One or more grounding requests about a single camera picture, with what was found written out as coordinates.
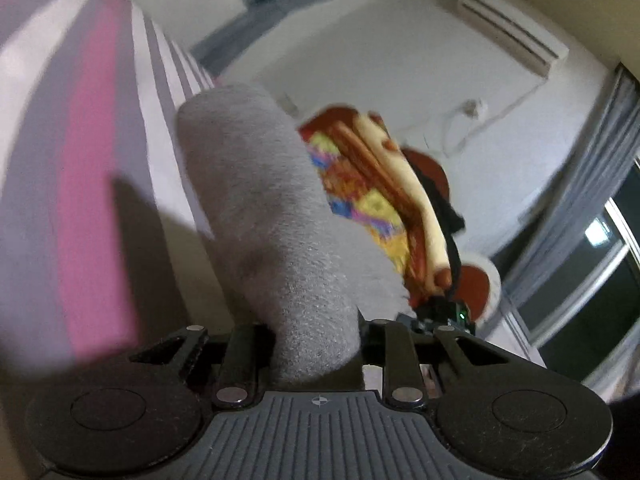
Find grey pants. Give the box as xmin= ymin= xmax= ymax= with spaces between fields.
xmin=176 ymin=84 xmax=409 ymax=390

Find red wooden headboard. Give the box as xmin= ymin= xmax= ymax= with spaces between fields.
xmin=401 ymin=148 xmax=501 ymax=330

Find cream brown blanket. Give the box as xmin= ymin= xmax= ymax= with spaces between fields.
xmin=328 ymin=114 xmax=452 ymax=298

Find black garment on pile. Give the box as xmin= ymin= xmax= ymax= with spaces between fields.
xmin=416 ymin=168 xmax=465 ymax=300

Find colourful folded quilt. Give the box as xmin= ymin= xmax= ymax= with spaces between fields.
xmin=299 ymin=106 xmax=427 ymax=308

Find striped pink bed sheet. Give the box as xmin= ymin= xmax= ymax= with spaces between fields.
xmin=1 ymin=0 xmax=232 ymax=376

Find white air conditioner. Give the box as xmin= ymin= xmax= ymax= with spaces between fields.
xmin=457 ymin=0 xmax=570 ymax=78

